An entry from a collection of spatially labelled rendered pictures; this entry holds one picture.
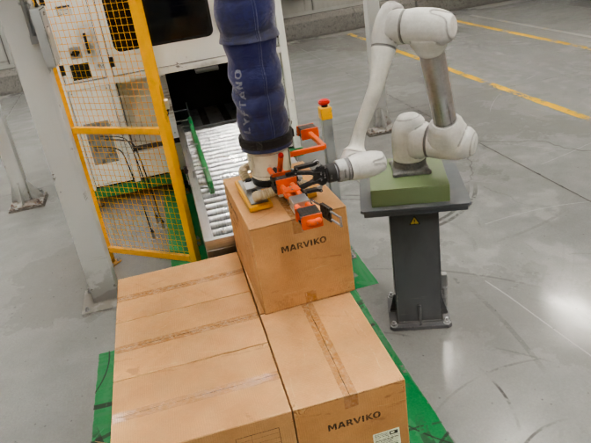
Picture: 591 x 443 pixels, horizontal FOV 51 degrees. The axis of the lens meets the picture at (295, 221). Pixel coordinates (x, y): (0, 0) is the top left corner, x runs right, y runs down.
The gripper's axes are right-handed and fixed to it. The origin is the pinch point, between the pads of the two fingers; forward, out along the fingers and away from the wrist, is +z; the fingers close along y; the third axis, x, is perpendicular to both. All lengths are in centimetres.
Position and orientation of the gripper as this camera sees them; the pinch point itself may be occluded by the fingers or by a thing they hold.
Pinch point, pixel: (286, 183)
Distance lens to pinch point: 238.9
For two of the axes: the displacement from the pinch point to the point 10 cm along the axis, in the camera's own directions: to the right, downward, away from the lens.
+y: 1.4, 8.9, 4.3
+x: -2.6, -3.9, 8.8
